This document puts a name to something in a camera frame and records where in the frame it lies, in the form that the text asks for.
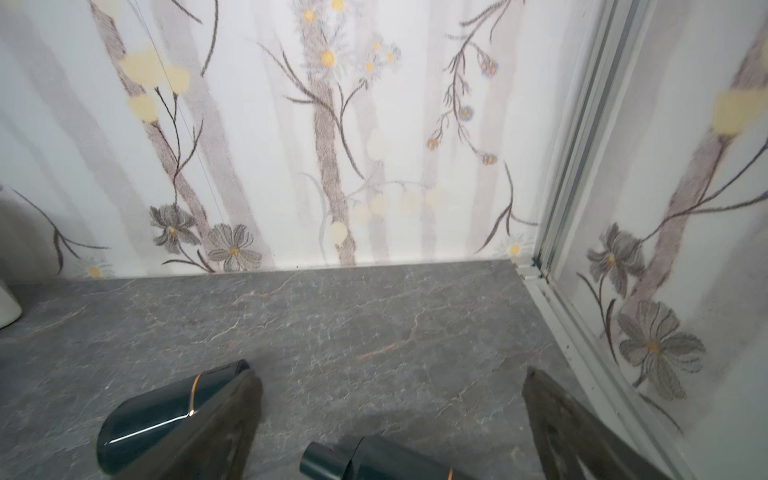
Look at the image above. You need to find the dark green hair dryer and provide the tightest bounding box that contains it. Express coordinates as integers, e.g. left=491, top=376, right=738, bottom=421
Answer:
left=299, top=435, right=473, bottom=480
left=96, top=360, right=250, bottom=476

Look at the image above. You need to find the blue lid storage box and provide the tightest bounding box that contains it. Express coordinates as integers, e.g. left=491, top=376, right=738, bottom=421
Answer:
left=0, top=282, right=22, bottom=329

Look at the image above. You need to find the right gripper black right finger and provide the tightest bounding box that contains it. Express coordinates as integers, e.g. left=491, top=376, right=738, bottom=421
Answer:
left=522, top=367, right=668, bottom=480

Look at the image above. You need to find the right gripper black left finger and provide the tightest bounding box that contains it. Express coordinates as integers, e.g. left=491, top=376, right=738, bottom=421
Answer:
left=116, top=369, right=263, bottom=479

